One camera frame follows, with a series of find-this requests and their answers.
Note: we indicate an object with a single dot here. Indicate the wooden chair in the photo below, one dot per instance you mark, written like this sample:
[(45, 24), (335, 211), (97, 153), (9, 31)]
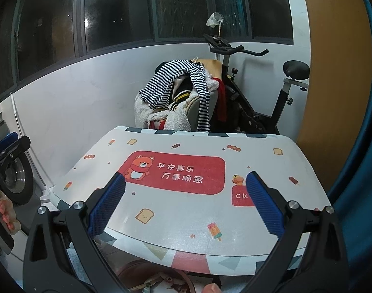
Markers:
[(212, 67)]

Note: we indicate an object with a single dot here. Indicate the wooden wardrobe panel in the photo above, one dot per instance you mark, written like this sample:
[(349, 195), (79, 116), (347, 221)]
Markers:
[(329, 67)]

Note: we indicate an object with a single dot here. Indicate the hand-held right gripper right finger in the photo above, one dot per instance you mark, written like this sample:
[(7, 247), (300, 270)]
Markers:
[(264, 206)]

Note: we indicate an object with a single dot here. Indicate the white bag on pole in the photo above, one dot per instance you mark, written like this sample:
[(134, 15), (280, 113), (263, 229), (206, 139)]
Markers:
[(214, 19)]

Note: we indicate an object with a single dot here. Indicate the brown plastic basin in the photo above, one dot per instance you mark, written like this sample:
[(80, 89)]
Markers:
[(161, 277)]

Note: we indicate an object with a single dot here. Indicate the black exercise bike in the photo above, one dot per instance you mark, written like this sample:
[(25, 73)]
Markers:
[(265, 116)]

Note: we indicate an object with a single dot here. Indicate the dark framed window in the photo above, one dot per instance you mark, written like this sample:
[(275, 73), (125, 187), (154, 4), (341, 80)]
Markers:
[(118, 15)]

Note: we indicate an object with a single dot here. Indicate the white washing machine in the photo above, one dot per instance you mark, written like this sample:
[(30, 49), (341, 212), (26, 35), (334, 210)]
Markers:
[(18, 177)]

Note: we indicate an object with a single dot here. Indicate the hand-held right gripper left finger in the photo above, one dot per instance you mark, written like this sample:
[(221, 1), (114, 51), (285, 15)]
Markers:
[(108, 204)]

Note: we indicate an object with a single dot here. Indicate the printed tablecloth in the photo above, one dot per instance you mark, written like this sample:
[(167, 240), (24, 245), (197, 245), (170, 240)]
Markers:
[(180, 219)]

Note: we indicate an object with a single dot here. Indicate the blue curtain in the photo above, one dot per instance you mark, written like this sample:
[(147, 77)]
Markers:
[(360, 158)]

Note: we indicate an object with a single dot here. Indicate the black white striped shirt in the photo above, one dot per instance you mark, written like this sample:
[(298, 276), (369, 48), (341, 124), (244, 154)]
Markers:
[(161, 82)]

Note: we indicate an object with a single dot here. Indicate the black yellow striped sweater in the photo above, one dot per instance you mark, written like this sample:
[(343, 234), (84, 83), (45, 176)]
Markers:
[(183, 94)]

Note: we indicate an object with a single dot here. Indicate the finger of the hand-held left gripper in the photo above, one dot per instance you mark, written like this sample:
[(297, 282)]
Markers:
[(19, 148), (7, 139)]

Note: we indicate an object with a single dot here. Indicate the person's left hand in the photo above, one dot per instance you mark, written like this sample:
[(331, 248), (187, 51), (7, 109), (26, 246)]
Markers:
[(8, 213)]

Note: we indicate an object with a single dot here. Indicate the red cloth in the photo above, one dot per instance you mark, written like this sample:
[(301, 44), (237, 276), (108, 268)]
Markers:
[(221, 100)]

